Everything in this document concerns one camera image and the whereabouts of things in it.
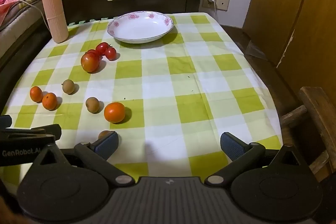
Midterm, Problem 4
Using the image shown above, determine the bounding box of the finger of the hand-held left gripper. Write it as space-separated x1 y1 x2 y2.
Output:
0 115 12 130
0 124 62 146

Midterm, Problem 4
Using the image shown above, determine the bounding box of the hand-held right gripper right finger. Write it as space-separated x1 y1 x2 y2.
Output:
205 132 310 186

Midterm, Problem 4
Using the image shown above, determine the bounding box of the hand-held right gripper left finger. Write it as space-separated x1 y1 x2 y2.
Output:
34 132 135 186

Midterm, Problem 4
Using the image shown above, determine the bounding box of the mandarin orange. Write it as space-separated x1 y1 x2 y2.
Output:
30 86 43 103
104 102 126 124
42 92 58 111

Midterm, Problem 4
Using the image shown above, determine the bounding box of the large red tomato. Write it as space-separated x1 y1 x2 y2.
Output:
80 52 100 73

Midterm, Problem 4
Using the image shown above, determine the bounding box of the oblong cherry tomato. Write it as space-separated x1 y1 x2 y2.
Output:
95 42 110 56

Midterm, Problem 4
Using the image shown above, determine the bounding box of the white floral plate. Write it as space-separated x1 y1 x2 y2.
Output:
106 11 174 44

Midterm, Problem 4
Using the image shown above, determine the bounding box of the wooden stool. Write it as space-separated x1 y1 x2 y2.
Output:
280 86 336 182

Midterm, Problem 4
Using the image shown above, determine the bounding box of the clear plastic sheet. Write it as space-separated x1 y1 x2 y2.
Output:
247 40 268 59

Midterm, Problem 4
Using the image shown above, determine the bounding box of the bed mattress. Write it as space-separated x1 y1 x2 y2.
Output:
0 0 50 56

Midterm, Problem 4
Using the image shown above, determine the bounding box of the green foam mat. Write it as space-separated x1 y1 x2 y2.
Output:
67 15 121 28

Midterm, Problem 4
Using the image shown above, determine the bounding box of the pink ribbed container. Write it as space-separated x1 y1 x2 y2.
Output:
41 0 69 44

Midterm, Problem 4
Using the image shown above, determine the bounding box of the brown wooden wardrobe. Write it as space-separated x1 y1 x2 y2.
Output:
241 0 336 98

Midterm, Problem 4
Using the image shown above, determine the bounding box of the dark wooden bed frame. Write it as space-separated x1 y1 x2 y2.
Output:
0 19 51 114

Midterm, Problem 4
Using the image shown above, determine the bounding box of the white cable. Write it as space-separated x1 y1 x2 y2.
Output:
17 0 51 33

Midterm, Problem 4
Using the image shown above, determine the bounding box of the beige wall socket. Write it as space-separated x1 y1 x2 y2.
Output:
201 0 230 12

